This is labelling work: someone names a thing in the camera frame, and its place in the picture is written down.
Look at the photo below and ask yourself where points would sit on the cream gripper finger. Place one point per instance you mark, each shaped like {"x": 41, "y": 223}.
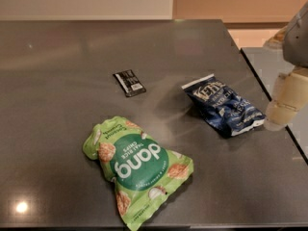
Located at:
{"x": 289, "y": 96}

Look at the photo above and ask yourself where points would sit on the green dang rice chip bag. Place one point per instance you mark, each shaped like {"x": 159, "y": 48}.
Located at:
{"x": 144, "y": 173}

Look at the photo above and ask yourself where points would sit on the small black snack packet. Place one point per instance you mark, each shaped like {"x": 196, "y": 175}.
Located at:
{"x": 130, "y": 83}

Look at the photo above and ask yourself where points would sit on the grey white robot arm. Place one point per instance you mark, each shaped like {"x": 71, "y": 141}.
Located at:
{"x": 295, "y": 40}

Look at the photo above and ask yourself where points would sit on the blue kettle chip bag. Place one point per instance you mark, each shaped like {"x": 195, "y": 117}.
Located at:
{"x": 222, "y": 108}

